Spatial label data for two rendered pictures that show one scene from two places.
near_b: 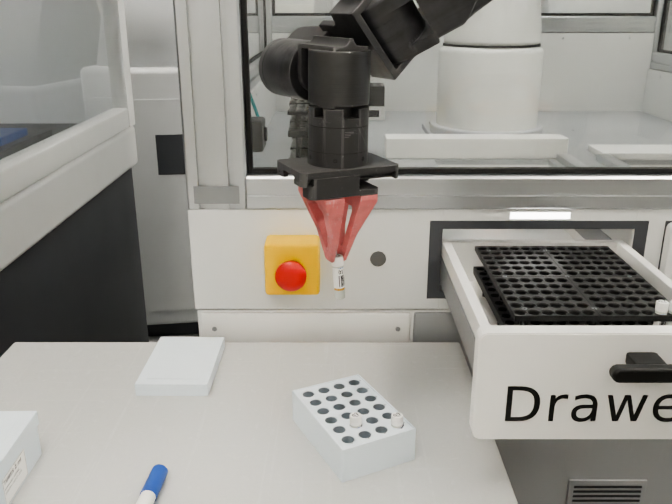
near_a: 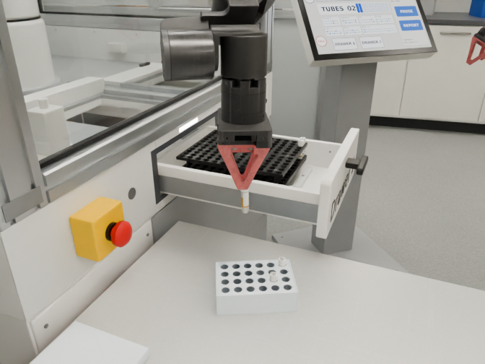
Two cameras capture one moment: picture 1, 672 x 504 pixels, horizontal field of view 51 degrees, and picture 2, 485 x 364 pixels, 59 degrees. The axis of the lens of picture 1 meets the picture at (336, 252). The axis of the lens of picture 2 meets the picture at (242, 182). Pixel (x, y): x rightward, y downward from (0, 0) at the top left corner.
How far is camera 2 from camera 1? 0.67 m
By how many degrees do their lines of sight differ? 62
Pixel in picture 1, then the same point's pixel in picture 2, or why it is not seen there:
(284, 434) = (232, 323)
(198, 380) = (137, 352)
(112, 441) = not seen: outside the picture
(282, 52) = (195, 42)
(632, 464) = not seen: hidden behind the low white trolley
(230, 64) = (9, 66)
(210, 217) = (22, 228)
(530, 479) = not seen: hidden behind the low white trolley
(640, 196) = (215, 97)
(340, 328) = (121, 257)
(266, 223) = (65, 207)
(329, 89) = (262, 64)
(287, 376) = (157, 303)
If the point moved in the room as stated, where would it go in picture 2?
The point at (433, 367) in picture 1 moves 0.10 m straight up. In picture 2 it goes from (199, 238) to (197, 193)
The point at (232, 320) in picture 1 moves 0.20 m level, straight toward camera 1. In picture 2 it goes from (57, 307) to (184, 331)
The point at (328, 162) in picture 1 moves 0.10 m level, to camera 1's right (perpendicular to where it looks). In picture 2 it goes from (260, 118) to (284, 98)
